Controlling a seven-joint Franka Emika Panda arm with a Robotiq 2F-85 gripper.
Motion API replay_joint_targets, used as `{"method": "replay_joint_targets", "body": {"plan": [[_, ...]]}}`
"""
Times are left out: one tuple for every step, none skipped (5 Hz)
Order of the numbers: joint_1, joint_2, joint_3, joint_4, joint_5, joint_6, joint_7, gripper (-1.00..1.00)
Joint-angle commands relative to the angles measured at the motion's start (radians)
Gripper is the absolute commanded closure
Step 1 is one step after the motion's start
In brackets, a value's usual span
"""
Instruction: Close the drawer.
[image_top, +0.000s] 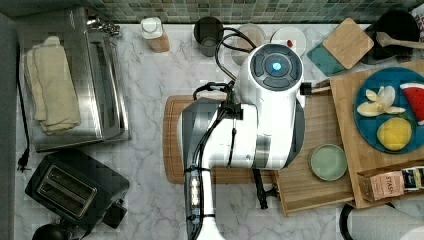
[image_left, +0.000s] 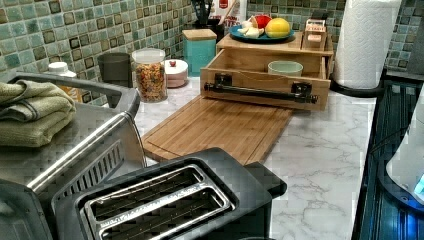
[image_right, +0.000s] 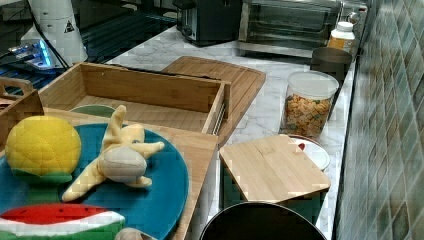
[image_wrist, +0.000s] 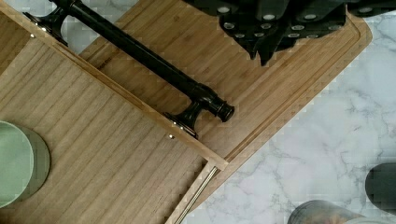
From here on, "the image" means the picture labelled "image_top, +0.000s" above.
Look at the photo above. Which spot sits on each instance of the blue plate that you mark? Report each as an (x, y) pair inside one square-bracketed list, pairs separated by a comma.
[(368, 126)]

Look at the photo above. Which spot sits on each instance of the green ceramic bowl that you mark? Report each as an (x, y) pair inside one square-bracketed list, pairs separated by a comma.
[(328, 162)]

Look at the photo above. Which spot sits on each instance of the teal canister with wooden lid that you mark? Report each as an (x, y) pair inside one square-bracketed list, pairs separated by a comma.
[(341, 49)]

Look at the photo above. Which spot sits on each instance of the peeled banana toy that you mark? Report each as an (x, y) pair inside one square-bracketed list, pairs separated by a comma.
[(379, 103)]

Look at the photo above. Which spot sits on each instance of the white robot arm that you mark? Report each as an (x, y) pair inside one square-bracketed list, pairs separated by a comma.
[(259, 124)]

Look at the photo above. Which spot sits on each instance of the folded beige towel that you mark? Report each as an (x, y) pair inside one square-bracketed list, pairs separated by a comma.
[(49, 78)]

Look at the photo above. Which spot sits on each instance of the black pot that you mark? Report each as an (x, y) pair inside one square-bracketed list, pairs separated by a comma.
[(398, 24)]

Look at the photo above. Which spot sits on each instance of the wooden drawer with black handle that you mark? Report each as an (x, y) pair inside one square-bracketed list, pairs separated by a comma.
[(297, 187)]

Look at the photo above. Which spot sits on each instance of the white lidded sugar bowl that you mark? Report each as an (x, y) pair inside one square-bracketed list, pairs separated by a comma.
[(291, 37)]

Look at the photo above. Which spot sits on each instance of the wooden spoon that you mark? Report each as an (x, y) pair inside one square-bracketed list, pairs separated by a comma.
[(385, 40)]

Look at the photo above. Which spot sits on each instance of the yellow lemon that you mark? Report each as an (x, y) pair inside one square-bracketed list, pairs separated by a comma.
[(395, 133)]

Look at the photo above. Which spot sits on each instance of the watermelon slice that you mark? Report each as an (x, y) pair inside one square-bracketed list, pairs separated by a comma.
[(414, 93)]

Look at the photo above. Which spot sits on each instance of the black kettle knob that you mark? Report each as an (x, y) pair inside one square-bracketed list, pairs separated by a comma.
[(50, 232)]

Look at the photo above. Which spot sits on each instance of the white capped bottle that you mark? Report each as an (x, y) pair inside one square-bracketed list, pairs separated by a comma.
[(155, 35)]

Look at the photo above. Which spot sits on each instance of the tea bag box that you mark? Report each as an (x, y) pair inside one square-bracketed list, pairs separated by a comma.
[(381, 184)]

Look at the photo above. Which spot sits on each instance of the dark grey cup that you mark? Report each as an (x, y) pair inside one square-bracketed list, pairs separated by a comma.
[(208, 32)]

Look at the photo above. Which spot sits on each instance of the black two-slot toaster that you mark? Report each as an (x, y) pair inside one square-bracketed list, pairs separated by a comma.
[(80, 189)]

